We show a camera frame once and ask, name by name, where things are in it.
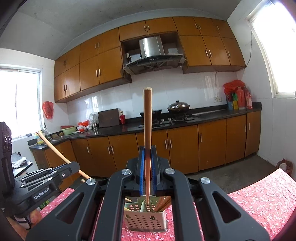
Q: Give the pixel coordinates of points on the steel range hood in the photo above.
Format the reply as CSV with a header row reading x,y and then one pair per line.
x,y
152,53

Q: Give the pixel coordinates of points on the red bottle on counter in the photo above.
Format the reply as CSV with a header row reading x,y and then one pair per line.
x,y
122,118

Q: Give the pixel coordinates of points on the wooden chopstick left group middle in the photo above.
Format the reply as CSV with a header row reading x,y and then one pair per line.
x,y
147,139

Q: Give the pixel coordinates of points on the brown upper kitchen cabinets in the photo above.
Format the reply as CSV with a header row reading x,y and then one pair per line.
x,y
195,44

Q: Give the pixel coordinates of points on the red plastic bag on counter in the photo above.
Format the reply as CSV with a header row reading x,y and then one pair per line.
x,y
231,87

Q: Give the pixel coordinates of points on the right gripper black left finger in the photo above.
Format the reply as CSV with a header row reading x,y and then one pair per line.
x,y
94,211

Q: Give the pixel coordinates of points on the brown lower kitchen cabinets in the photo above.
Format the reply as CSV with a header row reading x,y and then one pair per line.
x,y
215,140

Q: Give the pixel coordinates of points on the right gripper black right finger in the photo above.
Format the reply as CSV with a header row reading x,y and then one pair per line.
x,y
201,209

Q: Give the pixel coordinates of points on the brown kitchen cabinets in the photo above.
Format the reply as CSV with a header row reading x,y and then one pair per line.
x,y
195,44
215,140

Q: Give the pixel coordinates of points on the red floral tablecloth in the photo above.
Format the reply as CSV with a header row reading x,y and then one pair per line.
x,y
270,201

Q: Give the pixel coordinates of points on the red thermos jug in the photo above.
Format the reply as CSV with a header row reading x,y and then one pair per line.
x,y
241,98

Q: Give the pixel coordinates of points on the gas stove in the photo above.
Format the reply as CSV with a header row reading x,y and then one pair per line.
x,y
161,120

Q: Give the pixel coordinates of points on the green bowl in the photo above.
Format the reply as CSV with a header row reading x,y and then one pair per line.
x,y
67,130

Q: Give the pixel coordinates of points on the beige perforated utensil holder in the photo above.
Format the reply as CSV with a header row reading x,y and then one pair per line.
x,y
140,216

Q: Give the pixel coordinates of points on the person's left hand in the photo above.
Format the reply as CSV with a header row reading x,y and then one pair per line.
x,y
23,225

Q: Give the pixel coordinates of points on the wooden chopstick left group inner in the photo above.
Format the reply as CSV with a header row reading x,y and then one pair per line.
x,y
47,142

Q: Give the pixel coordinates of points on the red bag on wall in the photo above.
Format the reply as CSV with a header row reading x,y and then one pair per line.
x,y
48,109

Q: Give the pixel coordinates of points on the black wok left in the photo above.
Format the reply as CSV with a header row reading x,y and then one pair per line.
x,y
156,113

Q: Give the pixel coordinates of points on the dark cutting board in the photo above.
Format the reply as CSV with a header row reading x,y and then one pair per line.
x,y
108,118

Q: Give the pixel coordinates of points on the black wok with lid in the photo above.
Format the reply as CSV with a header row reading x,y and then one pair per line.
x,y
178,107

